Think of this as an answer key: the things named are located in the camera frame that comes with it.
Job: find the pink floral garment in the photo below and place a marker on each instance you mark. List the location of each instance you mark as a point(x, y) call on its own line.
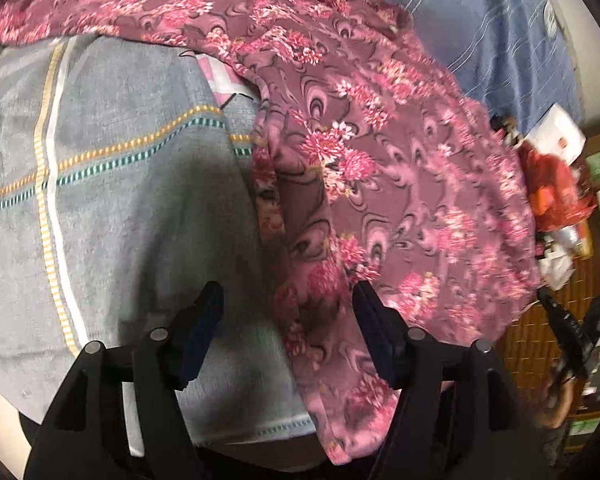
point(380, 160)

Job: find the white box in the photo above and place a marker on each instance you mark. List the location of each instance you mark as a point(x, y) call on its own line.
point(555, 132)

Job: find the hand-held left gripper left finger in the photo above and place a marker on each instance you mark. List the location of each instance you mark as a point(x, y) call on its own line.
point(200, 330)

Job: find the dark small object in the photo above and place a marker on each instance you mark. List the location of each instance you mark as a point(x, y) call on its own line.
point(505, 127)

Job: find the blue plaid quilt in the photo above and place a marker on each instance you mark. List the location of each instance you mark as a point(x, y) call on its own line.
point(485, 30)

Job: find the grey star-print bed sheet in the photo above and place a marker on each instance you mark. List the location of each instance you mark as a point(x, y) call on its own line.
point(130, 210)

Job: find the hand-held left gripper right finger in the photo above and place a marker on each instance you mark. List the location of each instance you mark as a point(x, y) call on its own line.
point(377, 330)

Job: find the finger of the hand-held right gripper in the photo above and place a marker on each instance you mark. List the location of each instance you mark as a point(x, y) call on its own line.
point(596, 317)
point(560, 322)

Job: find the woven bamboo mat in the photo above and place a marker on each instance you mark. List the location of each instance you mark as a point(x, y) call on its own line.
point(525, 350)

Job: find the crumpled white paper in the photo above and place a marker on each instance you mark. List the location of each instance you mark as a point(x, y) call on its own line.
point(557, 270)

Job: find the person's right hand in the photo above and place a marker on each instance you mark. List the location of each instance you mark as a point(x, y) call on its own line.
point(557, 402)

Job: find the red plastic bag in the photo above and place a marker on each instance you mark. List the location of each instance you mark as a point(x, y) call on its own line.
point(555, 185)

